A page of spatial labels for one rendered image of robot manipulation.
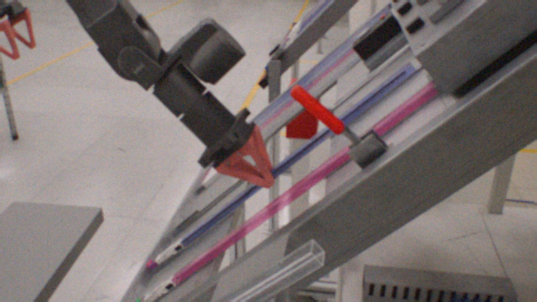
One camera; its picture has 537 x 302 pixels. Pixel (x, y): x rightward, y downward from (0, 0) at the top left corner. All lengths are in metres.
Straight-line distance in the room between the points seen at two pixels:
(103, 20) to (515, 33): 0.44
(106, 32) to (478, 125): 0.42
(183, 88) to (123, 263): 1.50
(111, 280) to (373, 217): 1.63
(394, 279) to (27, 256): 0.75
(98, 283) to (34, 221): 0.78
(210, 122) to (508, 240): 0.76
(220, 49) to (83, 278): 1.54
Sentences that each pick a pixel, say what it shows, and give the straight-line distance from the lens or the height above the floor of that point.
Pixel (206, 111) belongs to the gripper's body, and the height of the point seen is 1.01.
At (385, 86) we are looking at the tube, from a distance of 0.63.
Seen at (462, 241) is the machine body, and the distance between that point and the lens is 1.15.
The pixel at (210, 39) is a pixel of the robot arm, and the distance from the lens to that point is 0.64.
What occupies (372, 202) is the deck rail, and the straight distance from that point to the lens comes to 0.46.
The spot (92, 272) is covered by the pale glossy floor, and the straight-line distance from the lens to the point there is 2.08.
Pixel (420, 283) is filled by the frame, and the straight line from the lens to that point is 0.93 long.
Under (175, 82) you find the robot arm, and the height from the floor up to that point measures 1.05.
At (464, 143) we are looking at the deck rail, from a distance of 0.45.
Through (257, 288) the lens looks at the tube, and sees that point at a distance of 0.30.
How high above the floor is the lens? 1.23
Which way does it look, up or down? 25 degrees down
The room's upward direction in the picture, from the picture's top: straight up
